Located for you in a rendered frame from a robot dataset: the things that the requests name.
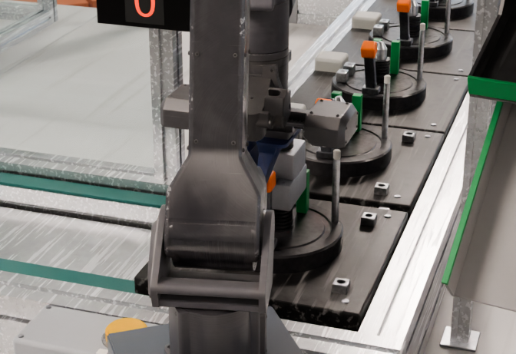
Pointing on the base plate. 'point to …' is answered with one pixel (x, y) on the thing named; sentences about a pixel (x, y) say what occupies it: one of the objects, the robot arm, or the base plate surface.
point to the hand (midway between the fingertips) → (258, 163)
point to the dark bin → (498, 52)
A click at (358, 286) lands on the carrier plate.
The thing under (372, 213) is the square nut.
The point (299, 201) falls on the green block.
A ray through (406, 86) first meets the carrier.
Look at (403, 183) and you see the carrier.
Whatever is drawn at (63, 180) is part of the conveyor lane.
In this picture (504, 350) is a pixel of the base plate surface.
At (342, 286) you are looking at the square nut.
